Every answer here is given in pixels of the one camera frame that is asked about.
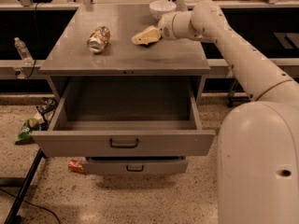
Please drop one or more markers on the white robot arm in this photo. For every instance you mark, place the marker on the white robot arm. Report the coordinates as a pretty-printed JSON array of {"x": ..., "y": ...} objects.
[{"x": 258, "y": 142}]

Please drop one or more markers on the clear plastic water bottle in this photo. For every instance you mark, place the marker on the clear plastic water bottle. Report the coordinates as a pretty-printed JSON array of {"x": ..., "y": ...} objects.
[{"x": 23, "y": 51}]

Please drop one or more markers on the grey lower drawer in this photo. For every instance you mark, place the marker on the grey lower drawer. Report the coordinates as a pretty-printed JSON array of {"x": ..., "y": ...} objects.
[{"x": 135, "y": 166}]

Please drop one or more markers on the dark snack bags pile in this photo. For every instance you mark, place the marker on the dark snack bags pile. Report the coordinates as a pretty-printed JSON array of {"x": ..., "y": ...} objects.
[{"x": 45, "y": 112}]

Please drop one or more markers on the grey metal drawer cabinet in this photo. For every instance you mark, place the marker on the grey metal drawer cabinet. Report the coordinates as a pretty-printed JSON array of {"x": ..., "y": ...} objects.
[{"x": 71, "y": 56}]

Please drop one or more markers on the orange snack wrapper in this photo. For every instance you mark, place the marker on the orange snack wrapper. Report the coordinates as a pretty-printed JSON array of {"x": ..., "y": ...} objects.
[{"x": 75, "y": 166}]

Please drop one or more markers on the white ceramic bowl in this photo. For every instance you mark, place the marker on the white ceramic bowl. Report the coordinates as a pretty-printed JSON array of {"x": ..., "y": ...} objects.
[{"x": 158, "y": 8}]

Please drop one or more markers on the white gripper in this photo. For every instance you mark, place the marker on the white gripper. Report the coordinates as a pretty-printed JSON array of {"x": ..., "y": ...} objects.
[{"x": 165, "y": 26}]

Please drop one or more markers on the black table leg left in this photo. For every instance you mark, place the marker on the black table leg left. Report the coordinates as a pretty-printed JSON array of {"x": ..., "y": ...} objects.
[{"x": 23, "y": 183}]

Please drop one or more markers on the open grey top drawer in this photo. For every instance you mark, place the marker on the open grey top drawer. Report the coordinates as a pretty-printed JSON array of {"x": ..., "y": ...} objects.
[{"x": 126, "y": 117}]

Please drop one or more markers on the green chip bag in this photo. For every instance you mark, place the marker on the green chip bag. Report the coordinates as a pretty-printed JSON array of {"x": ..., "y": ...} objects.
[{"x": 24, "y": 136}]

